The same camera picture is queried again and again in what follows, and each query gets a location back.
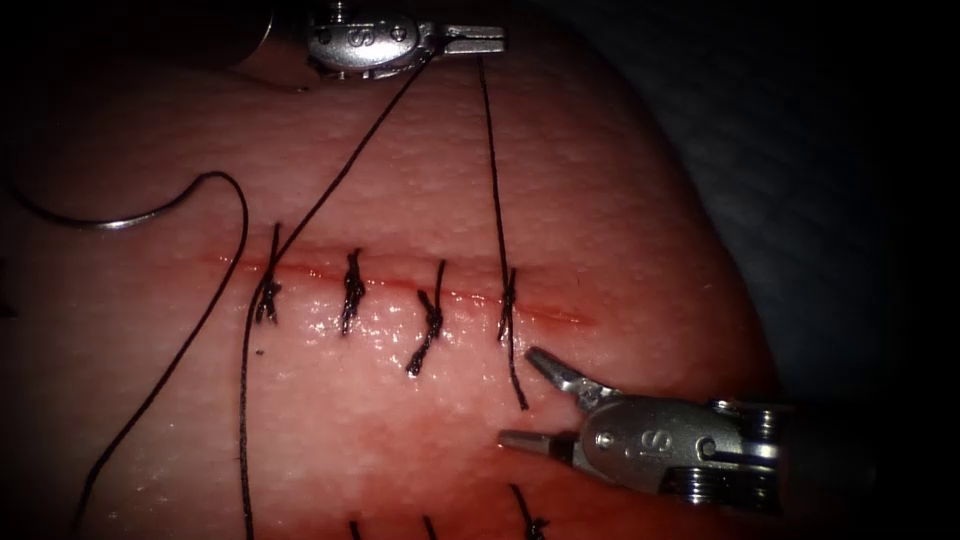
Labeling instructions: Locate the tissue pad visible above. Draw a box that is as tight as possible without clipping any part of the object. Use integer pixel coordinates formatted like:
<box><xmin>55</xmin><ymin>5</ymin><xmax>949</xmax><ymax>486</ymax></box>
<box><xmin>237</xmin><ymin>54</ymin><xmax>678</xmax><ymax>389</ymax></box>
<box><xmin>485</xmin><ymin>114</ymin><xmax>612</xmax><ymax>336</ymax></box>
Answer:
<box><xmin>0</xmin><ymin>14</ymin><xmax>789</xmax><ymax>540</ymax></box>

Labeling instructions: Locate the grey cloth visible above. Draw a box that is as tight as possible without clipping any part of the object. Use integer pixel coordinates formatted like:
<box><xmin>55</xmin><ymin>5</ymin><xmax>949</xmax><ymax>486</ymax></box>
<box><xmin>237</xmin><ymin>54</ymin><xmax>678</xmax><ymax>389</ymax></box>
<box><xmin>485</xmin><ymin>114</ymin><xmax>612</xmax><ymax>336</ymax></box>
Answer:
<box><xmin>539</xmin><ymin>0</ymin><xmax>960</xmax><ymax>410</ymax></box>

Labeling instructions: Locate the black thread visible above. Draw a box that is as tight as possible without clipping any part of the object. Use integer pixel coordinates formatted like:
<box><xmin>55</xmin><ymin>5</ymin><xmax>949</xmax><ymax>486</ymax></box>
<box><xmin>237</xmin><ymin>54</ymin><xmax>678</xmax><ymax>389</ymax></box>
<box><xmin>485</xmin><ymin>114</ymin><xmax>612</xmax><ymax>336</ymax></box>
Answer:
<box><xmin>69</xmin><ymin>52</ymin><xmax>531</xmax><ymax>540</ymax></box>

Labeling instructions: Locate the curved steel needle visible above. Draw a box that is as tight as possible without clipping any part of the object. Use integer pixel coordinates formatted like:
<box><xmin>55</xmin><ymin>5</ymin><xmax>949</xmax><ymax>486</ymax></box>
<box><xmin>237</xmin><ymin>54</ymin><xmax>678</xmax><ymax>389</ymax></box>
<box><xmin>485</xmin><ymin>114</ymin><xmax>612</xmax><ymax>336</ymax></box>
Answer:
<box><xmin>3</xmin><ymin>170</ymin><xmax>226</xmax><ymax>232</ymax></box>

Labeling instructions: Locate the left arm needle driver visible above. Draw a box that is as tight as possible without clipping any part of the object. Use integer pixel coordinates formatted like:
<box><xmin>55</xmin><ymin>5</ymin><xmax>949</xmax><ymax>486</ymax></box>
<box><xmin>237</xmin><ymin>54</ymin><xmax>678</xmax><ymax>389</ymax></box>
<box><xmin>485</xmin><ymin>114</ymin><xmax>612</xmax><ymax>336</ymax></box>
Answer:
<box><xmin>305</xmin><ymin>2</ymin><xmax>445</xmax><ymax>81</ymax></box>

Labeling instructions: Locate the right arm needle driver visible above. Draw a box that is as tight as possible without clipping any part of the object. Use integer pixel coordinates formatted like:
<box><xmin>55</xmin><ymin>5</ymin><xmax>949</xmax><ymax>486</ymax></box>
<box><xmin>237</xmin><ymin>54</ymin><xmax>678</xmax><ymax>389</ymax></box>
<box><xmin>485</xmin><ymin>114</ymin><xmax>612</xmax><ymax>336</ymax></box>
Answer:
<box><xmin>575</xmin><ymin>394</ymin><xmax>783</xmax><ymax>516</ymax></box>

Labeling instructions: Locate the left arm needle driver jaw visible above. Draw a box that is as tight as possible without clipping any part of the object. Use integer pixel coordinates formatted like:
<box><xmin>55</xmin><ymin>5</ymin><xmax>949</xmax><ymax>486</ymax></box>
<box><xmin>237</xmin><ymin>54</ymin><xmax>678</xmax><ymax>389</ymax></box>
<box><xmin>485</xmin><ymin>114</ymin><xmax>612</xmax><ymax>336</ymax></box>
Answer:
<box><xmin>437</xmin><ymin>24</ymin><xmax>507</xmax><ymax>41</ymax></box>
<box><xmin>438</xmin><ymin>38</ymin><xmax>508</xmax><ymax>56</ymax></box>

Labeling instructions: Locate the black stitching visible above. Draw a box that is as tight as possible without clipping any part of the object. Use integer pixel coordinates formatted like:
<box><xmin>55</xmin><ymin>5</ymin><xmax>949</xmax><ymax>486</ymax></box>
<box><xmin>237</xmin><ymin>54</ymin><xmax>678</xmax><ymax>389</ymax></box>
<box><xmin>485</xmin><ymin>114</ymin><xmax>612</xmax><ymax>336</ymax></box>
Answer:
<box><xmin>347</xmin><ymin>483</ymin><xmax>550</xmax><ymax>540</ymax></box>
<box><xmin>253</xmin><ymin>221</ymin><xmax>521</xmax><ymax>379</ymax></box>

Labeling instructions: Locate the right arm needle driver jaw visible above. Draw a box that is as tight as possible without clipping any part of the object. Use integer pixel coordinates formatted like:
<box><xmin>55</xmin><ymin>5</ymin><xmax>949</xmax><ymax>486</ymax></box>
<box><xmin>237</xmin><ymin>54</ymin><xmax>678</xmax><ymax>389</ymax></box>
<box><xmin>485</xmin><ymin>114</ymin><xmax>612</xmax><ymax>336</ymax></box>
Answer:
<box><xmin>524</xmin><ymin>345</ymin><xmax>622</xmax><ymax>411</ymax></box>
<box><xmin>497</xmin><ymin>428</ymin><xmax>583</xmax><ymax>462</ymax></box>

